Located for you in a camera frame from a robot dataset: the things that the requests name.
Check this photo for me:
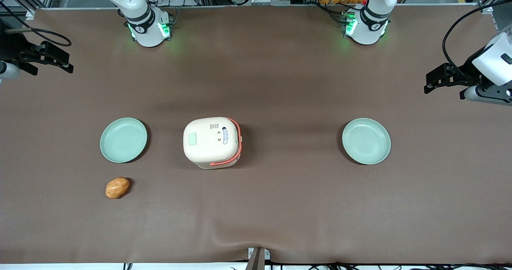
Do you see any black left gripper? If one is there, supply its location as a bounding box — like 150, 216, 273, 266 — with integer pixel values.
424, 53, 512, 97

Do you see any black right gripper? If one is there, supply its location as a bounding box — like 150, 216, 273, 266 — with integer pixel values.
0, 20, 74, 77

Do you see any pale green round plate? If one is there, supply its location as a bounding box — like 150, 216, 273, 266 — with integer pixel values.
342, 118, 391, 165
100, 118, 148, 163

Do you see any orange bread roll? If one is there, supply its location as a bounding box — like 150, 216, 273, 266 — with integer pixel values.
105, 177, 130, 199

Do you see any brown table cloth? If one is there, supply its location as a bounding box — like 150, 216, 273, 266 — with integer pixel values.
0, 4, 512, 265

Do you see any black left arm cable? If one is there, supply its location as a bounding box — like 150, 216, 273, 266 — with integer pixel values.
442, 0, 512, 76

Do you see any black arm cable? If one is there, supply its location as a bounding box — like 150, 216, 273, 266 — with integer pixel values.
0, 0, 72, 47
442, 0, 512, 76

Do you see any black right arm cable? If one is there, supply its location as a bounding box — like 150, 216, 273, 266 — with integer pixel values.
0, 0, 72, 47

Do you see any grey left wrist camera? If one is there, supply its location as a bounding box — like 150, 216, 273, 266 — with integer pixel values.
460, 85, 512, 106

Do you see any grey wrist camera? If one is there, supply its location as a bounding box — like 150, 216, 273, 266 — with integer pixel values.
0, 61, 20, 80
460, 85, 512, 106

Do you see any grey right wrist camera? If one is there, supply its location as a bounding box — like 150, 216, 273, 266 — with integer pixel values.
0, 61, 20, 80

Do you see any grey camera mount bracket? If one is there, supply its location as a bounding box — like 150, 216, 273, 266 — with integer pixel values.
247, 247, 271, 270

